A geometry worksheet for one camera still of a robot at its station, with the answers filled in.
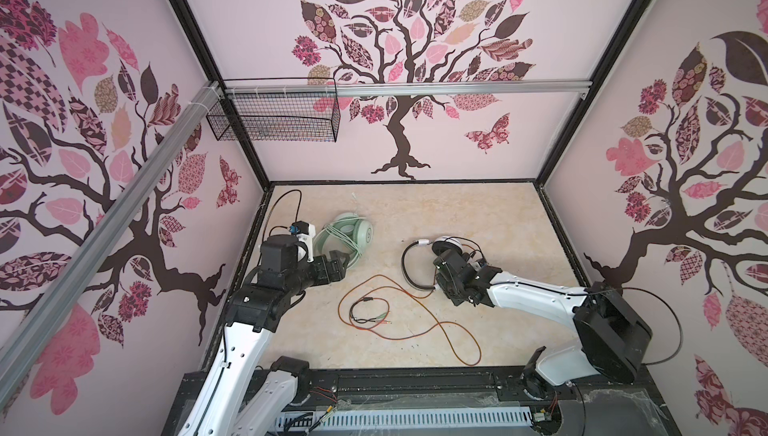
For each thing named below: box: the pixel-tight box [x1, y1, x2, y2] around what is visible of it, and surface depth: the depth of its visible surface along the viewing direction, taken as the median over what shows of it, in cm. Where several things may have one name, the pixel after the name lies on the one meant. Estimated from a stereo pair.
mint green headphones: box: [313, 212, 374, 269], surface depth 99 cm
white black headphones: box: [401, 236, 463, 291], surface depth 94 cm
